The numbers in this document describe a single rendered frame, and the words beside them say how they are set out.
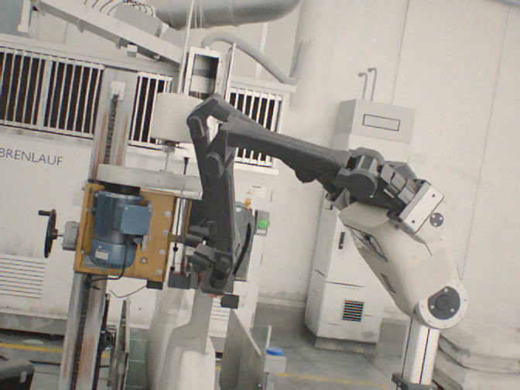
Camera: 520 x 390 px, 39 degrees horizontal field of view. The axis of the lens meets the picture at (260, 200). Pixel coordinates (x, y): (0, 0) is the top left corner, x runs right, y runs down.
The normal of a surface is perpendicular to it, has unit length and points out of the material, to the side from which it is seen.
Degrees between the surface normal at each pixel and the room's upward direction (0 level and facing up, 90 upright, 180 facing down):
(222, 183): 132
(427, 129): 90
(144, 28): 88
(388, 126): 90
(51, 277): 90
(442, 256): 115
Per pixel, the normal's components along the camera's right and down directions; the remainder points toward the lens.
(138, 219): 0.57, 0.13
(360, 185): -0.34, 0.63
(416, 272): 0.42, 0.54
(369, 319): 0.18, 0.08
